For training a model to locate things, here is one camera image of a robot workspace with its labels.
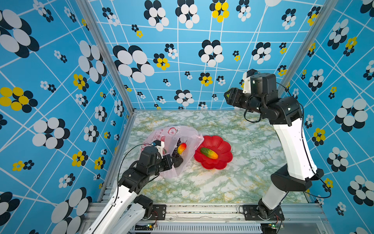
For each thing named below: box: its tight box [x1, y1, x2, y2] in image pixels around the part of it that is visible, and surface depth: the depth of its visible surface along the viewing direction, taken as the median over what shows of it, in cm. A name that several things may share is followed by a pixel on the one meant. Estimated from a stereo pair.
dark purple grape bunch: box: [171, 142, 181, 158], surface depth 95 cm
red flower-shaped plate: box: [193, 135, 233, 170], surface depth 95 cm
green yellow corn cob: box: [200, 147, 219, 160], surface depth 93 cm
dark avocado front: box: [173, 156, 184, 168], surface depth 89 cm
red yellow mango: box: [177, 142, 187, 155], surface depth 96 cm
